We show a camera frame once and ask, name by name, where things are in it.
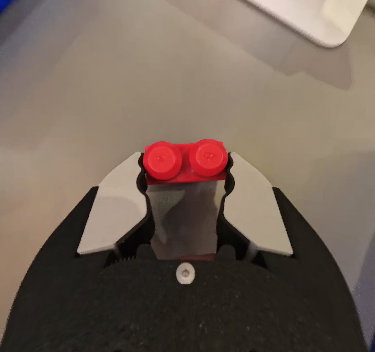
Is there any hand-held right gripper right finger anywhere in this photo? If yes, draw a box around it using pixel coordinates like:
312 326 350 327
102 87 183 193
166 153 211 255
217 152 293 260

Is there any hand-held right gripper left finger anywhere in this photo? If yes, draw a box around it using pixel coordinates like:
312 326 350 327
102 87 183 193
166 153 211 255
77 152 155 260

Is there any red two-stud block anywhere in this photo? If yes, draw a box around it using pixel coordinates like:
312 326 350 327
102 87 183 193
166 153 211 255
143 138 229 185

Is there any grey desk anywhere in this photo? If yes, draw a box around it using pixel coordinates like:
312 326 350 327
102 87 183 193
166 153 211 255
0 0 375 352

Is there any white folding stand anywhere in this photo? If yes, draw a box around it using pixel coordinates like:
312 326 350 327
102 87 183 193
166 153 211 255
209 0 373 49

